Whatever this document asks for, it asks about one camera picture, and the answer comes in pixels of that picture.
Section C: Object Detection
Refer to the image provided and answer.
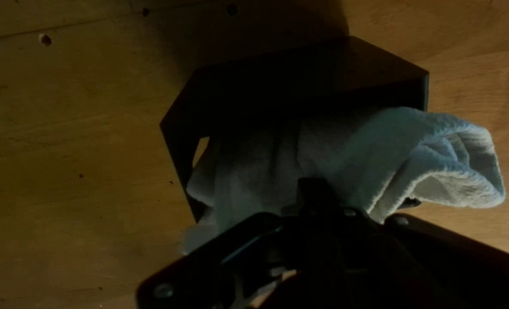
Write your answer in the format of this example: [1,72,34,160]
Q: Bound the black perforated basket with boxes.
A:
[158,35,431,225]

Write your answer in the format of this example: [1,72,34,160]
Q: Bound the white towel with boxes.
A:
[177,105,509,256]

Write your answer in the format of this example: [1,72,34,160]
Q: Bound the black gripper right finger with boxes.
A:
[321,177,349,218]

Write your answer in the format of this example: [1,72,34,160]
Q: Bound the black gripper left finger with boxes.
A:
[295,177,324,218]

